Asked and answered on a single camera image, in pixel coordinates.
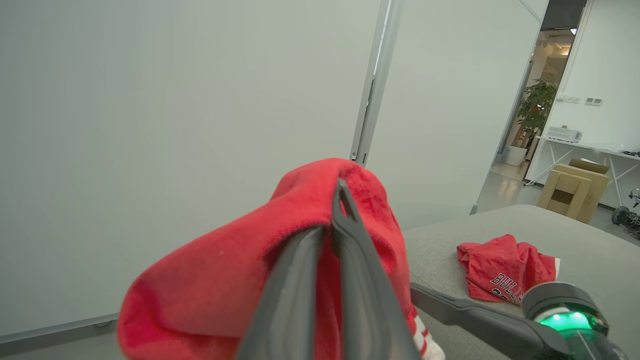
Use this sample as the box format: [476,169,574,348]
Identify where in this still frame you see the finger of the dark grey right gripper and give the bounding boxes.
[409,282,557,359]

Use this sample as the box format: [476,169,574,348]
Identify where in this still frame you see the black wheeled machine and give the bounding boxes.
[610,188,640,240]

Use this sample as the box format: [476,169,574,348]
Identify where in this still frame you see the green potted plant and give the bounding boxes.
[517,77,559,149]

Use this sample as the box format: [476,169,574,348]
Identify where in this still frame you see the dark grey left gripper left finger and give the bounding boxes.
[236,225,327,360]

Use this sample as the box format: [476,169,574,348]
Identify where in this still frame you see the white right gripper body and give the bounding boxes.
[521,281,629,360]

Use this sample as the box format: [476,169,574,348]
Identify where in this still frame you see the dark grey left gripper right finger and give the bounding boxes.
[331,177,422,360]

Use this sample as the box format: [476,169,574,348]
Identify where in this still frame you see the red garment with striped hem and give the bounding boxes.
[116,158,446,360]

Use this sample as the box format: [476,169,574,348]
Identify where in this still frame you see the red Bulls print garment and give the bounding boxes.
[456,233,561,306]

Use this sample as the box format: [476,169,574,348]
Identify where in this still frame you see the white plant pot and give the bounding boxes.
[503,144,529,168]

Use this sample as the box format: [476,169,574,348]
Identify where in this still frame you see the brown cardboard box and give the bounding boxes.
[537,158,611,225]

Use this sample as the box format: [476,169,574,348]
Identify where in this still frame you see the grey partition bottom rail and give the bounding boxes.
[0,313,120,346]

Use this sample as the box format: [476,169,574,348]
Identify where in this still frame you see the white electronic device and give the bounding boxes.
[546,125,584,145]

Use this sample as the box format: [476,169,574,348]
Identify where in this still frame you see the white trestle table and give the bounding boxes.
[524,135,640,209]

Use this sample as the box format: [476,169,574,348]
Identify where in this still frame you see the grey partition corner post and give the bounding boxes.
[349,0,404,167]

